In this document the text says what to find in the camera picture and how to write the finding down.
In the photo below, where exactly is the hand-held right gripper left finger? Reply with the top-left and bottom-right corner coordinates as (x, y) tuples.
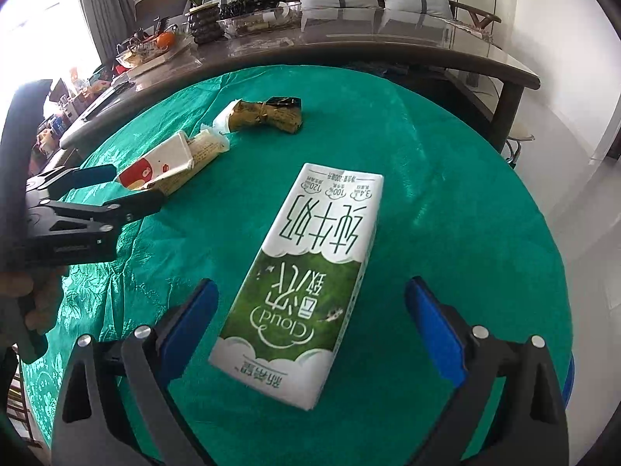
(51, 279), (220, 466)

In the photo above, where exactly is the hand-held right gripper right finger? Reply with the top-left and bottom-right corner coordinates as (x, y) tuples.
(404, 276), (569, 466)

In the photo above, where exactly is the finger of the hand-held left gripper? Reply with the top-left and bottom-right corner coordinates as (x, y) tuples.
(26, 165), (117, 201)
(31, 189), (164, 236)

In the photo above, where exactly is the white red paper carton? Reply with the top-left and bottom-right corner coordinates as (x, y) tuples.
(116, 131), (195, 192)

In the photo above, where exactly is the white green milk carton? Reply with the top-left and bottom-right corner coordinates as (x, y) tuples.
(208, 162), (385, 411)

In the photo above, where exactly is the person's left hand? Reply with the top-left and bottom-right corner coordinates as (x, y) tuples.
(0, 266), (69, 333)

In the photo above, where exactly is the cluttered side shelf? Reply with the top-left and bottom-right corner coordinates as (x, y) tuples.
(29, 65), (117, 166)

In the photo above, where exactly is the pale yellow plastic wrapper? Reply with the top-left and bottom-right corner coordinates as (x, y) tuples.
(160, 129), (230, 195)

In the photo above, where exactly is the white crumpled paper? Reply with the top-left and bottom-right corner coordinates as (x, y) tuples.
(213, 99), (243, 133)

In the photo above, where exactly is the flat tray under basket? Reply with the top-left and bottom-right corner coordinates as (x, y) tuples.
(116, 41), (192, 73)

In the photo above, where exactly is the brown gold crumpled wrapper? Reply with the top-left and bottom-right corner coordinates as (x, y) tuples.
(233, 97), (304, 136)

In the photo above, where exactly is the grey curtain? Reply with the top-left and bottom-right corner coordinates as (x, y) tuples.
(73, 0), (137, 64)

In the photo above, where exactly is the dark bumpy vase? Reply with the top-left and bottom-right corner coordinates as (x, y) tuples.
(187, 4), (225, 44)

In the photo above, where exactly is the large glass bowl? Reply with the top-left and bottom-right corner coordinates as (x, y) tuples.
(216, 2), (302, 37)

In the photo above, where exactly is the bunch of dark grapes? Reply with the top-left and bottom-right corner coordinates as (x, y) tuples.
(220, 0), (282, 20)

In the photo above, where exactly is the long dark glossy table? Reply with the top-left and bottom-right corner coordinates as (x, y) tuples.
(61, 5), (541, 156)

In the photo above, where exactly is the wire fruit basket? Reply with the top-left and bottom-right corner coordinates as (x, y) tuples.
(127, 31), (176, 57)

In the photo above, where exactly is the metal frame chair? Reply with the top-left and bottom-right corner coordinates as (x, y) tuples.
(505, 126), (535, 166)

